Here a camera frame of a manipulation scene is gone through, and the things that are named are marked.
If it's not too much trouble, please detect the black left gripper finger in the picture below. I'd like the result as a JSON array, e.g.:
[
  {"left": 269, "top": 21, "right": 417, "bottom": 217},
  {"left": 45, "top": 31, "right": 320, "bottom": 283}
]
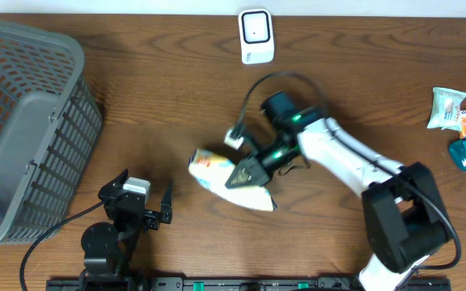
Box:
[
  {"left": 112, "top": 169, "right": 129, "bottom": 186},
  {"left": 160, "top": 180, "right": 173, "bottom": 213}
]

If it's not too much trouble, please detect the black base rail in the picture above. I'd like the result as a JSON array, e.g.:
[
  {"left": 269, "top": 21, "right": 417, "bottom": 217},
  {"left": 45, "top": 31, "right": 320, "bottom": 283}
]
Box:
[{"left": 46, "top": 275, "right": 452, "bottom": 291}]

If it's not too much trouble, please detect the green wet wipes pack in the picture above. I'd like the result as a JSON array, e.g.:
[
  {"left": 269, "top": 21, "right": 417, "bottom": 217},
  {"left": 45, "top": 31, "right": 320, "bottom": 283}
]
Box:
[{"left": 427, "top": 87, "right": 466, "bottom": 131}]

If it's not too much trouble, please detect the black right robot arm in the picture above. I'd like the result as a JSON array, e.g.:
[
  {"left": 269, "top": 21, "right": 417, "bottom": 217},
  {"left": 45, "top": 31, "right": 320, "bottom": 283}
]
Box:
[{"left": 224, "top": 92, "right": 455, "bottom": 290}]

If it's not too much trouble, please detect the grey plastic basket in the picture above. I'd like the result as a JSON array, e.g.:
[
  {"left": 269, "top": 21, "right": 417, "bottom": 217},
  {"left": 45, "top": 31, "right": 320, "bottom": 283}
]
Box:
[{"left": 0, "top": 21, "right": 103, "bottom": 244}]

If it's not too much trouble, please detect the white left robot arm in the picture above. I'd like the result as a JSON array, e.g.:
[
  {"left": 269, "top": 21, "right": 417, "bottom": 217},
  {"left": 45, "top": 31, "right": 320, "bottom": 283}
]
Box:
[{"left": 78, "top": 170, "right": 173, "bottom": 291}]

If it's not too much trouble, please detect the orange snack bag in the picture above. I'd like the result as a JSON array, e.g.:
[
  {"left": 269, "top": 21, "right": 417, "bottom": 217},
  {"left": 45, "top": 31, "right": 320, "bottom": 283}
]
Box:
[{"left": 188, "top": 149, "right": 276, "bottom": 212}]

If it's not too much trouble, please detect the white barcode scanner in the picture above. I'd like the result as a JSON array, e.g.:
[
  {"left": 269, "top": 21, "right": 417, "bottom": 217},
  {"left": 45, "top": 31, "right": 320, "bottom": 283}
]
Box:
[{"left": 238, "top": 8, "right": 275, "bottom": 65}]

